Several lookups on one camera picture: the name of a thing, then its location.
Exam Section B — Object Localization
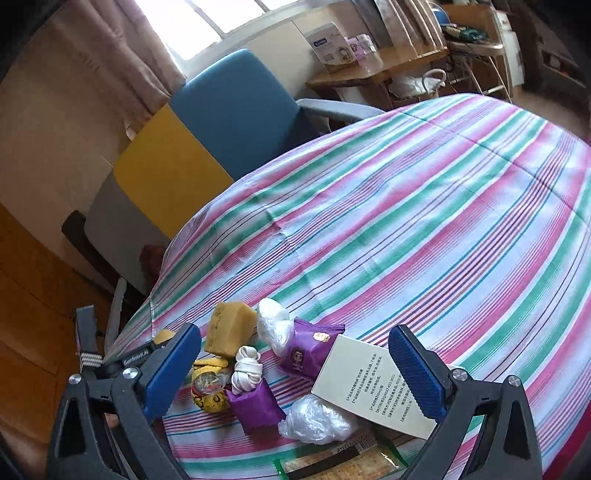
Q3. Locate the yellow sponge block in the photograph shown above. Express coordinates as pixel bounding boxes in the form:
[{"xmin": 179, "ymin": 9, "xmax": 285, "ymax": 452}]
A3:
[{"xmin": 203, "ymin": 301, "xmax": 258, "ymax": 358}]

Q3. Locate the yellow printed snack packet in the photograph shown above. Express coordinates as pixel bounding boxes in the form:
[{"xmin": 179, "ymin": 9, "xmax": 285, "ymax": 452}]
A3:
[{"xmin": 190, "ymin": 356, "xmax": 232, "ymax": 412}]

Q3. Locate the wooden desk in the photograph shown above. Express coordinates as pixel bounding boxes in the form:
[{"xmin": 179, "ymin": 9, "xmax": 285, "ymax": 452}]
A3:
[{"xmin": 306, "ymin": 45, "xmax": 450, "ymax": 95}]

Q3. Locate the window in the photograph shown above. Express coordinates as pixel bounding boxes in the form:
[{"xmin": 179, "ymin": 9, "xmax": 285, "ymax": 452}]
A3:
[{"xmin": 134, "ymin": 0, "xmax": 305, "ymax": 63}]

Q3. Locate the pink box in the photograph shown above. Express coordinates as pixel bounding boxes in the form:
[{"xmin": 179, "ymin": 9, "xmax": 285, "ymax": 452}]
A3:
[{"xmin": 346, "ymin": 34, "xmax": 380, "ymax": 62}]

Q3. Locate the white printed carton box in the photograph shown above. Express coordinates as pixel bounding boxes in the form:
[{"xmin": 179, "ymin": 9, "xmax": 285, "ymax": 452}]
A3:
[{"xmin": 310, "ymin": 333, "xmax": 439, "ymax": 440}]

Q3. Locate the white cord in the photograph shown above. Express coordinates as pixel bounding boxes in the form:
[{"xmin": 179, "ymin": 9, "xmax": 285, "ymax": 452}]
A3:
[{"xmin": 230, "ymin": 345, "xmax": 265, "ymax": 395}]

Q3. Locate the dark red cloth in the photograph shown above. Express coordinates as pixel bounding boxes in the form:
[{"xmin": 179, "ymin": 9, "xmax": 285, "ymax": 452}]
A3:
[{"xmin": 140, "ymin": 244, "xmax": 165, "ymax": 288}]

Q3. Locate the beige curtain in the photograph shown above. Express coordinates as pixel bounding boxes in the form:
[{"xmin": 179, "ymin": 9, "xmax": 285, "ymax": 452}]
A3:
[{"xmin": 59, "ymin": 0, "xmax": 186, "ymax": 125}]

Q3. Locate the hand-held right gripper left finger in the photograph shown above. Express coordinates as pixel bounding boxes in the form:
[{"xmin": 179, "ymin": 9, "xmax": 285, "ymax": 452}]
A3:
[{"xmin": 46, "ymin": 323, "xmax": 202, "ymax": 480}]

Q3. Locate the grey armrest bar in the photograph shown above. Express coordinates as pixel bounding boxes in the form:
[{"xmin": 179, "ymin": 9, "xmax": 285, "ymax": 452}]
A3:
[{"xmin": 104, "ymin": 277, "xmax": 128, "ymax": 354}]

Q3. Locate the purple cartoon snack packet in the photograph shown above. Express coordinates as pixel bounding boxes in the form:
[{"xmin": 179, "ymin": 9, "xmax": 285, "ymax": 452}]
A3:
[{"xmin": 277, "ymin": 316, "xmax": 346, "ymax": 381}]

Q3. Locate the white kettle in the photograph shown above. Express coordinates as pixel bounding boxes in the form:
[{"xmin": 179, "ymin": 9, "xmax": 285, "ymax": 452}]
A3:
[{"xmin": 392, "ymin": 68, "xmax": 448, "ymax": 97}]

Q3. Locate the plain purple snack packet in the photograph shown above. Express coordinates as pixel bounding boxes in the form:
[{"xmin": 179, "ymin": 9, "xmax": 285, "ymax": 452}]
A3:
[{"xmin": 226, "ymin": 379, "xmax": 287, "ymax": 435}]

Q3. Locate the yellow upholstered panel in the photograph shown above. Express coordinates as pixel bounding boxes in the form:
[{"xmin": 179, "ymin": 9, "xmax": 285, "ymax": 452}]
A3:
[{"xmin": 113, "ymin": 104, "xmax": 237, "ymax": 241}]

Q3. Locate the silver pleated curtain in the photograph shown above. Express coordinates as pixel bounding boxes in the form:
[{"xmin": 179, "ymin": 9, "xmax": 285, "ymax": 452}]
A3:
[{"xmin": 373, "ymin": 0, "xmax": 446, "ymax": 48}]

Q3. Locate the white appliance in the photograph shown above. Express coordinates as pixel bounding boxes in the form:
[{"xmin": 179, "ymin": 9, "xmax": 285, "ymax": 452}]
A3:
[{"xmin": 502, "ymin": 17, "xmax": 528, "ymax": 89}]

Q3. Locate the green-edged cracker packet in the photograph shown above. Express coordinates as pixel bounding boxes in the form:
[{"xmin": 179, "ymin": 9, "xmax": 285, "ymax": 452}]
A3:
[{"xmin": 273, "ymin": 431, "xmax": 409, "ymax": 480}]

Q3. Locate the clear crumpled plastic bundle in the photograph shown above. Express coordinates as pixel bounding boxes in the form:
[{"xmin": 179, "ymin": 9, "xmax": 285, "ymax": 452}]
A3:
[{"xmin": 278, "ymin": 394, "xmax": 362, "ymax": 445}]

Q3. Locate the blue upholstered chair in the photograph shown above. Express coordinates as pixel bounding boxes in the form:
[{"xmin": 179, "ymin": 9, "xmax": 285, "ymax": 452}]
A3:
[{"xmin": 170, "ymin": 48, "xmax": 385, "ymax": 182}]

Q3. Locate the grey upholstered panel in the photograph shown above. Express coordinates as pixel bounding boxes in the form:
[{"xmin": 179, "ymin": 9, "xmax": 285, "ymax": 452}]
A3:
[{"xmin": 84, "ymin": 178, "xmax": 172, "ymax": 283}]

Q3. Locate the black panel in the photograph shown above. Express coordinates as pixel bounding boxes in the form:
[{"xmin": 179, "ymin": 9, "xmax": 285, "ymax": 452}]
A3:
[{"xmin": 61, "ymin": 210, "xmax": 117, "ymax": 288}]

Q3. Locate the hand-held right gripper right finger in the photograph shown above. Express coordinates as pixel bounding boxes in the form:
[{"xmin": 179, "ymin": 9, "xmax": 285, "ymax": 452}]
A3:
[{"xmin": 388, "ymin": 324, "xmax": 543, "ymax": 480}]

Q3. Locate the white plastic bundle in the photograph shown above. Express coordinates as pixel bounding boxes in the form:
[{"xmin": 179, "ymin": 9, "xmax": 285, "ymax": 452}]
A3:
[{"xmin": 256, "ymin": 298, "xmax": 296, "ymax": 357}]

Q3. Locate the white carton with blue label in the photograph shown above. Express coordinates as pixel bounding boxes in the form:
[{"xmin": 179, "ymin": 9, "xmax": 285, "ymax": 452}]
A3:
[{"xmin": 304, "ymin": 22, "xmax": 357, "ymax": 75}]

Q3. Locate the wooden shelf unit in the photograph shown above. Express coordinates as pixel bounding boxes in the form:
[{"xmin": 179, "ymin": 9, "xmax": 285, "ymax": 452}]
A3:
[{"xmin": 441, "ymin": 4, "xmax": 514, "ymax": 95}]

